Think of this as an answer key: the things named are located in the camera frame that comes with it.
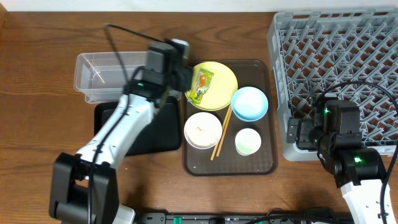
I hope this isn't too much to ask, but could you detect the light blue bowl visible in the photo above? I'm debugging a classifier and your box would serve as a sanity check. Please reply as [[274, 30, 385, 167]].
[[231, 86, 269, 122]]

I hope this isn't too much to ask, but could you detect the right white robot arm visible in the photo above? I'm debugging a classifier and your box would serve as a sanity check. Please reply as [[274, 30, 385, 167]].
[[286, 98, 396, 223]]

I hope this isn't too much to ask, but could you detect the brown serving tray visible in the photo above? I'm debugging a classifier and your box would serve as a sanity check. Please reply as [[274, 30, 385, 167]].
[[182, 60, 278, 177]]

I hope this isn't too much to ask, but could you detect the green snack wrapper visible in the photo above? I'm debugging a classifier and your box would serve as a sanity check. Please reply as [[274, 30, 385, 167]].
[[188, 68, 215, 105]]

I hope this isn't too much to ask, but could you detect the white rice bowl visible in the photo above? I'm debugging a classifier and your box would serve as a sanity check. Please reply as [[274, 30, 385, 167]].
[[183, 112, 222, 149]]

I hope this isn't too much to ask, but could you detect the cooked rice pile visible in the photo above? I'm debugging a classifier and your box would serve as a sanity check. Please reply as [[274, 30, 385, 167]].
[[187, 126, 219, 148]]

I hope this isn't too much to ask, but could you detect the yellow plate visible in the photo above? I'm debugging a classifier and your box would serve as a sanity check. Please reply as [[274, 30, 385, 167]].
[[185, 62, 238, 111]]

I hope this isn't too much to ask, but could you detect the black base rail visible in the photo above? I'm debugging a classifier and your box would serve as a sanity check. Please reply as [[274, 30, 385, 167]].
[[133, 208, 354, 224]]

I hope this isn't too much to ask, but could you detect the black waste tray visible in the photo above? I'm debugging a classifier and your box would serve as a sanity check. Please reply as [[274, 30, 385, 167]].
[[103, 96, 182, 156]]

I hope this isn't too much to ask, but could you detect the white green cup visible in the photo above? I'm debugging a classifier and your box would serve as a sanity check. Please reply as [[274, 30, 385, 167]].
[[234, 128, 262, 156]]

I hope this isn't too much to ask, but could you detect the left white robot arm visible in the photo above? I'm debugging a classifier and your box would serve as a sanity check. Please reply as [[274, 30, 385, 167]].
[[49, 39, 193, 223]]

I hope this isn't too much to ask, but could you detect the grey dishwasher rack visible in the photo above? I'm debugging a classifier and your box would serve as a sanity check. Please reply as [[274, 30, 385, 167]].
[[267, 8, 397, 161]]

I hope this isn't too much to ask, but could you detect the clear plastic bin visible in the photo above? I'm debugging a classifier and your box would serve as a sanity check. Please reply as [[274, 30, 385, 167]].
[[74, 52, 153, 103]]

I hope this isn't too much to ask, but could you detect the right wooden chopstick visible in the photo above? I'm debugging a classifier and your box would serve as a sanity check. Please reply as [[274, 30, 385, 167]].
[[216, 105, 232, 157]]

